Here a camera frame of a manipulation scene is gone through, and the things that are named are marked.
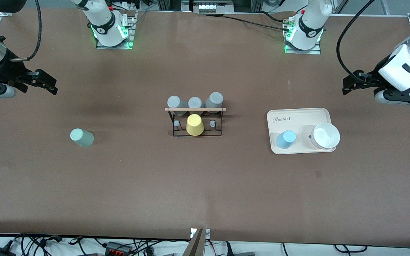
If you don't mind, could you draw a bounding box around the pale green cup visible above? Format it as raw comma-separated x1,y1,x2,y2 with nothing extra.
70,128,95,148

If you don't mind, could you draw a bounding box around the light blue cup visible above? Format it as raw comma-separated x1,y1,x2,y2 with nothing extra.
275,130,297,149

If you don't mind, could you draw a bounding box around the white bowl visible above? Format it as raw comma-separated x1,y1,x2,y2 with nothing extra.
310,122,341,149

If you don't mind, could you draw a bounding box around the beige plastic tray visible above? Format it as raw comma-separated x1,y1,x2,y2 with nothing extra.
267,108,337,155

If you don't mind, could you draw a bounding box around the yellow cup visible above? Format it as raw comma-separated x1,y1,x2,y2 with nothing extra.
186,113,205,137

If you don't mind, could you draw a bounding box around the black orange power strip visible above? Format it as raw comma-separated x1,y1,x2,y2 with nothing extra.
104,241,135,256

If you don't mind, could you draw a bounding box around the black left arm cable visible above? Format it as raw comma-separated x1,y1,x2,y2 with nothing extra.
336,0,377,86

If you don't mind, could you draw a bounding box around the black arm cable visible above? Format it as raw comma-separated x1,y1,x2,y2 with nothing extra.
10,0,43,62
336,0,377,86

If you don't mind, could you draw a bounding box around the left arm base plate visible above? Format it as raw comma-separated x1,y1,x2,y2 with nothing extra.
284,16,322,55

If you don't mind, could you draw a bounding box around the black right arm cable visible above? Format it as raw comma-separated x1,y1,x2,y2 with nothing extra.
10,0,43,62

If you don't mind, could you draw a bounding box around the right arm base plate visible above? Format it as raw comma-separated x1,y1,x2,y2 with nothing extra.
95,10,137,50

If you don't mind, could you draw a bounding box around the black cable on table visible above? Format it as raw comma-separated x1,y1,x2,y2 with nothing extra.
203,12,293,32

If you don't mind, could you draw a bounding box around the black wire cup rack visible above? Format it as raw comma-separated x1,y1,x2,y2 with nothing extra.
164,106,227,138

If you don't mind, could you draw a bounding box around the black looped floor cable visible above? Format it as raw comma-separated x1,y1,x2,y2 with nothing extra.
334,244,368,254

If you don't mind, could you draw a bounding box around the white mount bracket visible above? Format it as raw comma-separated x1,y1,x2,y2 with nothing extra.
190,228,211,240

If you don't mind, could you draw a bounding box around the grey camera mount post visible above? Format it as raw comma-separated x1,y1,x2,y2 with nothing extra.
182,228,205,256

